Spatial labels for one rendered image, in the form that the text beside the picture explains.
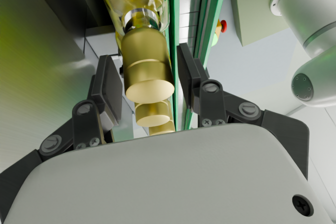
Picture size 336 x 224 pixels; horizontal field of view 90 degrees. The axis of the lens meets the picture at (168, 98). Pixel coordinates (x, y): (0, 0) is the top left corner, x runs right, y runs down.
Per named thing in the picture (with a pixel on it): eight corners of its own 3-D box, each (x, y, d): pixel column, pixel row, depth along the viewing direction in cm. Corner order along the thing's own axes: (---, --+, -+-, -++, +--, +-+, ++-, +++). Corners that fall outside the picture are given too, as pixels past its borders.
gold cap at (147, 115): (128, 77, 17) (131, 119, 15) (163, 72, 17) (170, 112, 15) (135, 94, 20) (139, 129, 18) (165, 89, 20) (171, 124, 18)
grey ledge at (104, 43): (86, 11, 44) (84, 42, 39) (119, 5, 44) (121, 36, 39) (146, 122, 129) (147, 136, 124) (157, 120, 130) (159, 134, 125)
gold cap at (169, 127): (143, 101, 22) (147, 134, 20) (170, 97, 22) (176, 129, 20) (147, 111, 25) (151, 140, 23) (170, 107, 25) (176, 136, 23)
